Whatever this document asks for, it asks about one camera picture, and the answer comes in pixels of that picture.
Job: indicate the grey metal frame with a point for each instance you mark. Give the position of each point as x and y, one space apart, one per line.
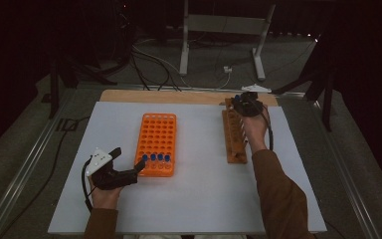
20 179

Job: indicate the black tripod stand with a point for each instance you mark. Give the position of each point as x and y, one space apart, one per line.
53 93
327 106

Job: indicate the grey metal stand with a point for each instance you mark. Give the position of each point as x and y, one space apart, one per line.
225 25

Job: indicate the white plug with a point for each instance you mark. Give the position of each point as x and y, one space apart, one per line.
227 69

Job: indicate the person's right hand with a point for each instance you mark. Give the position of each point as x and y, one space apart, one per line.
255 132

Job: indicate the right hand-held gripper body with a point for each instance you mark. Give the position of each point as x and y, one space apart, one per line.
250 105

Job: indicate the person's left hand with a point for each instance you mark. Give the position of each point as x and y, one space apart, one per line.
106 199

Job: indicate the orange plastic test tube rack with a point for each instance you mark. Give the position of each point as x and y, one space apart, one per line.
155 139

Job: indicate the black floor bracket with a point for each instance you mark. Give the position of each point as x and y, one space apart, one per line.
67 124

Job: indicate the wooden test tube rack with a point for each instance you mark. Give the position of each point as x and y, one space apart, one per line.
233 156

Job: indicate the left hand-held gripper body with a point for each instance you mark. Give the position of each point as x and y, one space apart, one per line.
112 179

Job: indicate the white board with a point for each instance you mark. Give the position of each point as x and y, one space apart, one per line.
205 199

